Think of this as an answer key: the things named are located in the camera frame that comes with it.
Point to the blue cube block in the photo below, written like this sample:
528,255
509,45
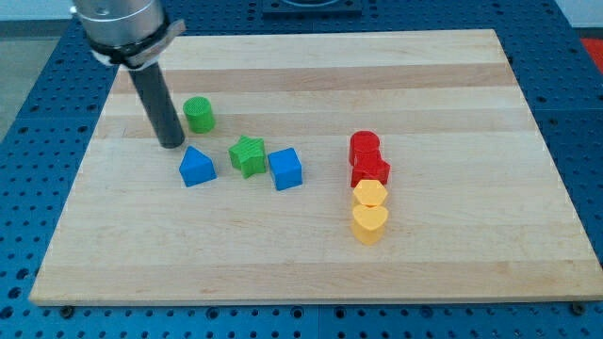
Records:
285,169

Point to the blue triangle block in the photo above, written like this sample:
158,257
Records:
196,167

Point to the red cylinder block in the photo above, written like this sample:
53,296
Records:
362,144

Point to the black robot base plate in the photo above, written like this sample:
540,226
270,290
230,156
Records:
296,8

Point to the red star block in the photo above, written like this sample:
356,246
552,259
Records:
369,166

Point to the green star block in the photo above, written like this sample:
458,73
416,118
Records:
248,156

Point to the green cylinder block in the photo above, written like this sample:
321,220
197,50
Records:
199,114

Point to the wooden board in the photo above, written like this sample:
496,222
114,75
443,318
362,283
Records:
477,209

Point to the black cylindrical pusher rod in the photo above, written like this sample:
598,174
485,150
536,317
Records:
156,100

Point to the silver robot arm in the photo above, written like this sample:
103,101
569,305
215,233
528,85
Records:
133,34

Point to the yellow heart block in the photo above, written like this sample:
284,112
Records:
368,223

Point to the yellow hexagon block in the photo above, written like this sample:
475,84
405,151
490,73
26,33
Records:
369,193

